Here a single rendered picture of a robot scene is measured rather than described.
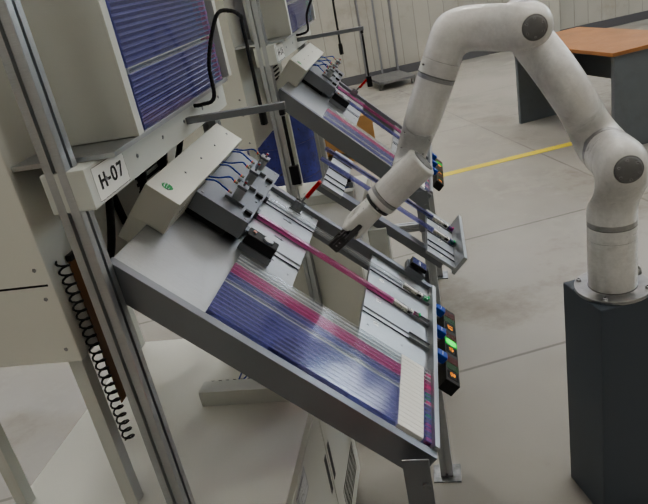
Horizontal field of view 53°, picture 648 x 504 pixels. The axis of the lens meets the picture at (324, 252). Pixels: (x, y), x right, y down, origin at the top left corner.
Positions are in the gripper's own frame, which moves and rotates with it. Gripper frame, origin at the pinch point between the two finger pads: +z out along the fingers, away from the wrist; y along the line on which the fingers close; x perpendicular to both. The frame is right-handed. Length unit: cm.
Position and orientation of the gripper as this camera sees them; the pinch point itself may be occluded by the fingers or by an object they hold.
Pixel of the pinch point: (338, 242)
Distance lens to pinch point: 173.3
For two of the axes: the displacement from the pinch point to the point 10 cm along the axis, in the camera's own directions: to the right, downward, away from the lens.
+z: -6.6, 6.3, 4.0
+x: 7.4, 6.5, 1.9
